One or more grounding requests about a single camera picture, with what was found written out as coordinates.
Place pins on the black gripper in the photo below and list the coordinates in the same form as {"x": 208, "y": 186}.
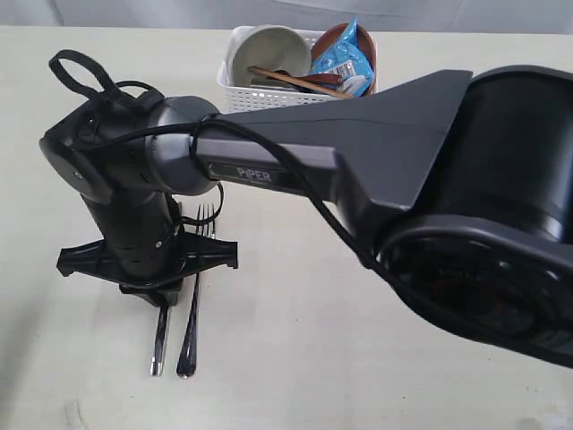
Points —
{"x": 149, "y": 272}

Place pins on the silver table knife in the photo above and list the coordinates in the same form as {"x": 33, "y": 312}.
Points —
{"x": 160, "y": 341}

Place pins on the silver fork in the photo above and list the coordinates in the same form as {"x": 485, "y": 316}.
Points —
{"x": 187, "y": 361}

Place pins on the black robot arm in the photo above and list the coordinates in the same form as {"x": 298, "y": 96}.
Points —
{"x": 456, "y": 189}

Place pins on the white perforated plastic basket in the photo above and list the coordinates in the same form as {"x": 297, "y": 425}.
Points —
{"x": 242, "y": 99}

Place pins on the upper brown wooden chopstick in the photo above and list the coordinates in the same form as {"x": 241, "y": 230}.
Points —
{"x": 299, "y": 82}

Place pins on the brown wooden chopstick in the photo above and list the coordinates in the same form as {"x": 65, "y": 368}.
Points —
{"x": 324, "y": 83}
{"x": 299, "y": 82}

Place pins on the lower brown wooden chopstick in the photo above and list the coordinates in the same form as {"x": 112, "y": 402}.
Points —
{"x": 324, "y": 83}

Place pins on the brown wooden spoon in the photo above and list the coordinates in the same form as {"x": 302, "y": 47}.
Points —
{"x": 328, "y": 80}

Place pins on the grey-green ceramic bowl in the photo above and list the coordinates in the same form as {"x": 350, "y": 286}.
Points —
{"x": 270, "y": 47}

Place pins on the blue snack packet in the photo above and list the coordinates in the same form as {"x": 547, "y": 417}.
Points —
{"x": 344, "y": 60}

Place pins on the brown ceramic plate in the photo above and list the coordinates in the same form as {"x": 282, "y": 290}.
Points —
{"x": 365, "y": 45}

